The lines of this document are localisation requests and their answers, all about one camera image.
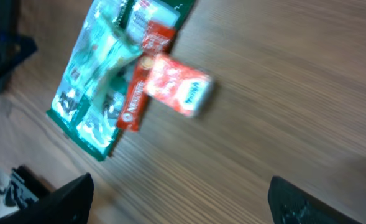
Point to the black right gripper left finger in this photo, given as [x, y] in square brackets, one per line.
[68, 204]

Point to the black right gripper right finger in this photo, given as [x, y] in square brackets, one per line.
[291, 205]

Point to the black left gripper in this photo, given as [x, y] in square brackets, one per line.
[15, 48]

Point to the green 3M gloves package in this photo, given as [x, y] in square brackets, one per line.
[91, 121]

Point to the pale green snack packet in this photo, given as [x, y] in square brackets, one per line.
[100, 49]

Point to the red Nescafe coffee stick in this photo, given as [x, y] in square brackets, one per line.
[157, 39]

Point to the red white tissue pack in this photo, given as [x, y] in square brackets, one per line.
[177, 85]

